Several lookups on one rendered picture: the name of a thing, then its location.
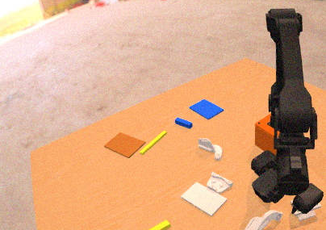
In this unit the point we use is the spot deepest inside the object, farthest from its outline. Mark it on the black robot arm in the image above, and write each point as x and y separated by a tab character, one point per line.
291	110

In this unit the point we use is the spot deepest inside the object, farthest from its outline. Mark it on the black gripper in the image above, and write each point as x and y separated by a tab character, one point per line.
303	202

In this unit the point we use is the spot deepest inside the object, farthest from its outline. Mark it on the yellow rectangular bar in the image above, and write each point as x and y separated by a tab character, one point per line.
162	226

